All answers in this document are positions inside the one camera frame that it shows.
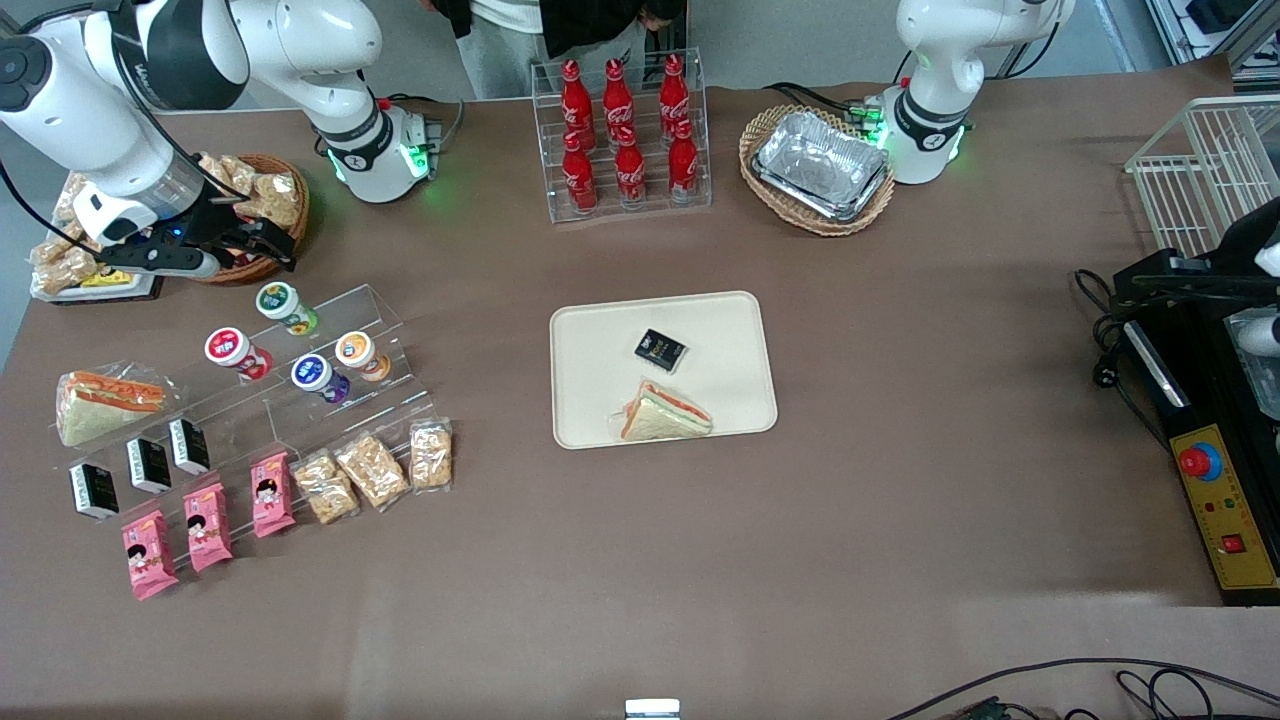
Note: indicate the aluminium foil tray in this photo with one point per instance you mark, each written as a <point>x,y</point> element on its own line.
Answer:
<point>820,160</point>

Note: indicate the clear plastic container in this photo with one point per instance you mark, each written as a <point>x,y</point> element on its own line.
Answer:
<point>1260,370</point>

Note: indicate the orange gum bottle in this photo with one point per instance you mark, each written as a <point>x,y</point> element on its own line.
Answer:
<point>353,349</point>

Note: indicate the clear acrylic tiered stand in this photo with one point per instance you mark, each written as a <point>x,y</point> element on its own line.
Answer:
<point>380,320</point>

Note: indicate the light wicker basket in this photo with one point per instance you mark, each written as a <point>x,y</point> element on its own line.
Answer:
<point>800,222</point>

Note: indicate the wrapped triangle sandwich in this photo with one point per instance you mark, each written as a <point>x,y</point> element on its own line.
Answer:
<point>100,415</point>
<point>665,415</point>

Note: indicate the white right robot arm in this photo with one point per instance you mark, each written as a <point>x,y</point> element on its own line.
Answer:
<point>300,40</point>

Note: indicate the green gum bottle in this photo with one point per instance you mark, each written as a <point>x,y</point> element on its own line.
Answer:
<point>278,300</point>

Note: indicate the pink cartoon snack pack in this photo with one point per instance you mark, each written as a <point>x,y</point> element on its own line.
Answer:
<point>150,555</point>
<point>272,495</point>
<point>208,527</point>

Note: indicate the beige plastic tray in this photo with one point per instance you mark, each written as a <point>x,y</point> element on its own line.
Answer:
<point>600,350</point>

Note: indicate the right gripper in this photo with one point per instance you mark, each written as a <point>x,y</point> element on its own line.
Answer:
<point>228,226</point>

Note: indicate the aluminium frame shelf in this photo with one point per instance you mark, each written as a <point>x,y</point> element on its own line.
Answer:
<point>1200,30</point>

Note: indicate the clear-wrapped rice cracker pack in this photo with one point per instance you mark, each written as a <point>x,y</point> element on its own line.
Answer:
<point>372,470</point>
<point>431,455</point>
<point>60,268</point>
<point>272,200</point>
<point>225,172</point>
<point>70,200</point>
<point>325,487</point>

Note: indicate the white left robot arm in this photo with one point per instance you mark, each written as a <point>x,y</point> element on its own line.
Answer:
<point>935,40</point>

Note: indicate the red cola bottle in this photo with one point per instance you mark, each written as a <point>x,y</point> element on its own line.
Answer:
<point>575,95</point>
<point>674,88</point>
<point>630,170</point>
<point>617,92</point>
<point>580,175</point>
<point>684,165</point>

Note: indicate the clear acrylic bottle rack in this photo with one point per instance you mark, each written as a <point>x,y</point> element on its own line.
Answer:
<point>700,205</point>

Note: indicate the person in dark jacket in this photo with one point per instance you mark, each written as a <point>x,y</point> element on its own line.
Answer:
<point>520,50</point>

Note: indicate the yellow snack pack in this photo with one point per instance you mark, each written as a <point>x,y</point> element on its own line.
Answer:
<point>105,279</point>

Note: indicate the purple gum bottle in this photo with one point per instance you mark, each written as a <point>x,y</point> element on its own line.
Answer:
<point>310,371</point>

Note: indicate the small white device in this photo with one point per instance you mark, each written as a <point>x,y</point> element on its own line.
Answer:
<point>652,709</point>

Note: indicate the black tissue pack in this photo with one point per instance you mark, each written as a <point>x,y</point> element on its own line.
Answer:
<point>660,349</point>
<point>188,445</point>
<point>93,490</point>
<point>148,465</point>

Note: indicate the red gum bottle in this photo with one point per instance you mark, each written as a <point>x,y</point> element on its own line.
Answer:
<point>227,346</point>

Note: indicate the dark wicker basket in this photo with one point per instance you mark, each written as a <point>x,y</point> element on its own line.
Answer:
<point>295,215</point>

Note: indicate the black machine with yellow panel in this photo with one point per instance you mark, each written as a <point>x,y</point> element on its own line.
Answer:
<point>1225,500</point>

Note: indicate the black rectangular tray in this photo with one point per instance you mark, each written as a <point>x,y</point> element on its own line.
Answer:
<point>140,292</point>

